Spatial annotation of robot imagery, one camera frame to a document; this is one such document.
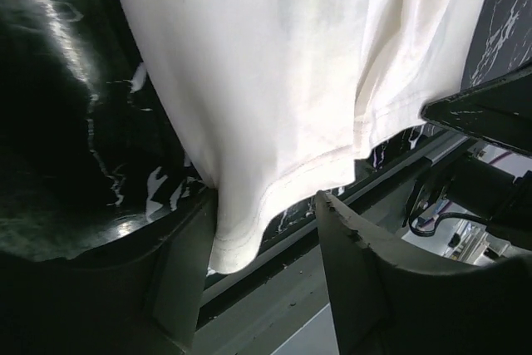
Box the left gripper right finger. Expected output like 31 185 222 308
315 191 531 354

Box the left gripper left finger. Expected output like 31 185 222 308
1 195 217 354

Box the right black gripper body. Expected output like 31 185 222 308
405 141 531 247

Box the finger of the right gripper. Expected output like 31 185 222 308
421 67 531 151

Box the white coca-cola t-shirt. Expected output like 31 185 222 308
120 0 484 274

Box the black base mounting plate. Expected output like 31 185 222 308
193 132 466 354

